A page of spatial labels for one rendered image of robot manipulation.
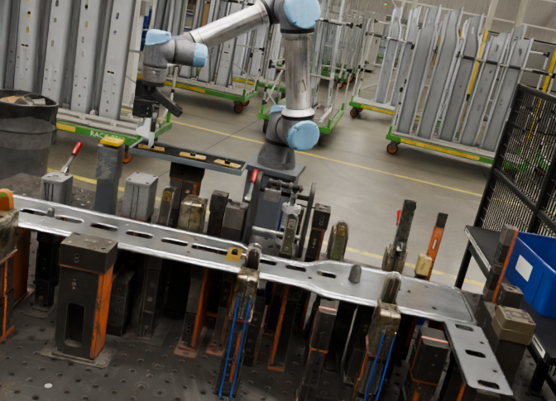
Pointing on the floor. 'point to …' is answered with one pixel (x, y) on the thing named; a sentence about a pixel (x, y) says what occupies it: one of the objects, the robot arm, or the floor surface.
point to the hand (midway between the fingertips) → (151, 142)
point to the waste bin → (26, 132)
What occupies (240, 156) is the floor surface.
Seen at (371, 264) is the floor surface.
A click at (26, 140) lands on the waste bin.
